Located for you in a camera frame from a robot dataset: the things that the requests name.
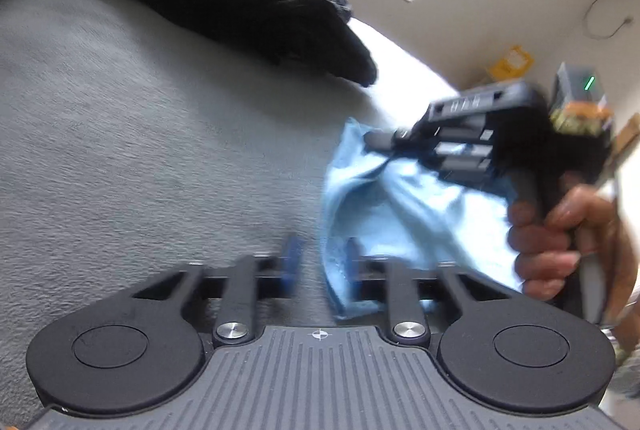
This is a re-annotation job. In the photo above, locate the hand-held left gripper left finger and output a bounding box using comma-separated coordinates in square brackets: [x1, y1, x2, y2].
[132, 234, 304, 345]

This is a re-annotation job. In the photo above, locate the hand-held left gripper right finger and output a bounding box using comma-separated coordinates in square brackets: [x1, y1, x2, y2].
[346, 237, 523, 347]

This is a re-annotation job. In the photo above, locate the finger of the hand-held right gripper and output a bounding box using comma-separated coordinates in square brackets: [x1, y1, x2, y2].
[363, 123, 494, 178]

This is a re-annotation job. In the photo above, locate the light blue shirt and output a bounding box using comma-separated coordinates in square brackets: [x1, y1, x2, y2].
[320, 117, 526, 322]

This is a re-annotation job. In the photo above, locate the black clothes pile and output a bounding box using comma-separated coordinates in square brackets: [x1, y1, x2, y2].
[104, 0, 379, 87]

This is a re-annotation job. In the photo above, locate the person's right hand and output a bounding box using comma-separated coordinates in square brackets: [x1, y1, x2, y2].
[507, 186, 640, 327]

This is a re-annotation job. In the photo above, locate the yellow box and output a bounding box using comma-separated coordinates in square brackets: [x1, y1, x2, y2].
[487, 45, 534, 82]

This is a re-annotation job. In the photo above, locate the long cardboard box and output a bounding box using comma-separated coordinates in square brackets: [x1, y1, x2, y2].
[613, 113, 640, 156]

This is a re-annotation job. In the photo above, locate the grey-blue bed blanket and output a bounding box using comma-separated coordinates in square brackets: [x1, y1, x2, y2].
[0, 0, 471, 416]

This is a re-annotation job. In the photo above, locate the black wall cable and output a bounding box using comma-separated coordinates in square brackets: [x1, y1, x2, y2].
[584, 0, 634, 40]

